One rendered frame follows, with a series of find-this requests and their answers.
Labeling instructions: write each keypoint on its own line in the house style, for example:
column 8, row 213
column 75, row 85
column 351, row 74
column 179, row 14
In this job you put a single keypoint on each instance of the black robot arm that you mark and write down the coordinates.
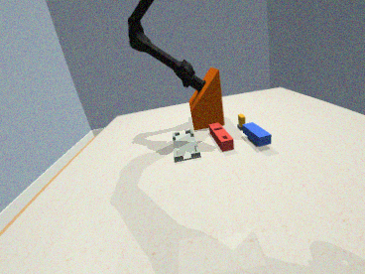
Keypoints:
column 140, row 42

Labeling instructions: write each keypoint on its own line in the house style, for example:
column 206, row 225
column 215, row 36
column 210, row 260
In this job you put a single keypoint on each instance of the yellow rectangular block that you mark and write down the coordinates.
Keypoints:
column 241, row 119

